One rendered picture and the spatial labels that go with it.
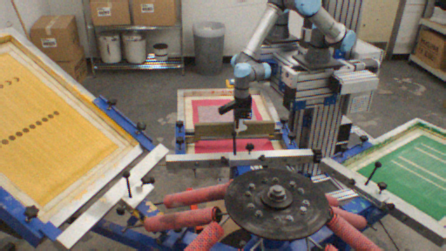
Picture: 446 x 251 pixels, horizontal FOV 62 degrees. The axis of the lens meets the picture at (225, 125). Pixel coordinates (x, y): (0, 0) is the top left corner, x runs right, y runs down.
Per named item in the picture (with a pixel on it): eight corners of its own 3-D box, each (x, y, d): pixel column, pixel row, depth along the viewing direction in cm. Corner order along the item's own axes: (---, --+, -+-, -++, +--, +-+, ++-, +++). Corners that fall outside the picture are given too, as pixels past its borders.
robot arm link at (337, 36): (340, 30, 212) (290, -22, 173) (361, 37, 202) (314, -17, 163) (328, 49, 213) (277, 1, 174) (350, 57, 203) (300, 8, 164)
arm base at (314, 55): (320, 54, 229) (323, 38, 224) (335, 62, 217) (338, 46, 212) (300, 56, 224) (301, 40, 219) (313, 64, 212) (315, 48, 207)
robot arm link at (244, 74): (256, 65, 168) (241, 69, 164) (254, 87, 174) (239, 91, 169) (245, 60, 174) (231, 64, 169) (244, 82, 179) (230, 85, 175)
